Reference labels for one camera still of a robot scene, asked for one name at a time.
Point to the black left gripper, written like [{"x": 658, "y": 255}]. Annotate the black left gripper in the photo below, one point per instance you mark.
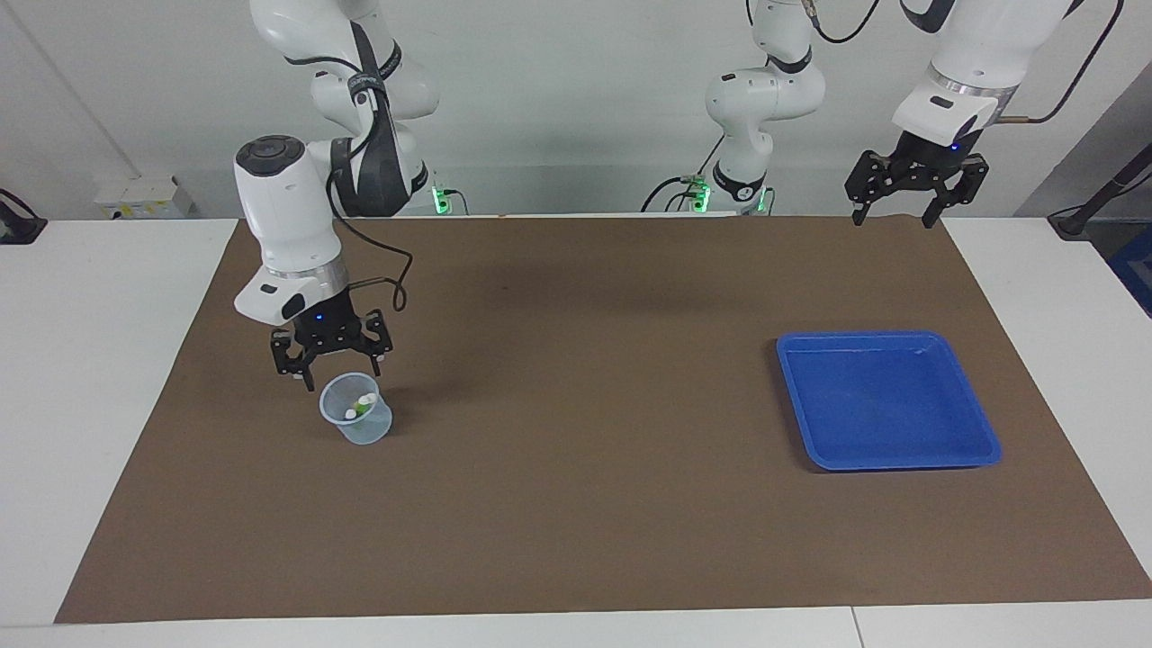
[{"x": 927, "y": 157}]

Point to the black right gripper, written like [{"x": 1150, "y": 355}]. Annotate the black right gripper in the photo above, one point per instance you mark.
[{"x": 328, "y": 328}]

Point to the green pen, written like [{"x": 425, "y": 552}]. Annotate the green pen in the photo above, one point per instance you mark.
[{"x": 363, "y": 405}]

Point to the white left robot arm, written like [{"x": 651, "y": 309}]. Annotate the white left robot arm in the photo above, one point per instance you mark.
[{"x": 972, "y": 54}]

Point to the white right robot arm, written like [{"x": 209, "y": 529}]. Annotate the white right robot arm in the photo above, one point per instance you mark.
[{"x": 288, "y": 207}]

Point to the translucent plastic cup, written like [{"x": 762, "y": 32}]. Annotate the translucent plastic cup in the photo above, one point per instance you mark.
[{"x": 369, "y": 432}]

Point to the black stand pole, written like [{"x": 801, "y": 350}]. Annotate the black stand pole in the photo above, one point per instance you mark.
[{"x": 1093, "y": 202}]

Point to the blue plastic tray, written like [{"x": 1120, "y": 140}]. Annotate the blue plastic tray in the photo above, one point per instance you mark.
[{"x": 891, "y": 405}]

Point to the blue crate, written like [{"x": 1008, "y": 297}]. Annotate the blue crate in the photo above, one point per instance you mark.
[{"x": 1138, "y": 270}]

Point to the white box with yellow labels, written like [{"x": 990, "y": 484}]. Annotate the white box with yellow labels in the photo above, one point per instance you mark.
[{"x": 144, "y": 198}]

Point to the brown table mat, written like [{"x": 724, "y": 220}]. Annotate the brown table mat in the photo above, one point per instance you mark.
[{"x": 585, "y": 495}]

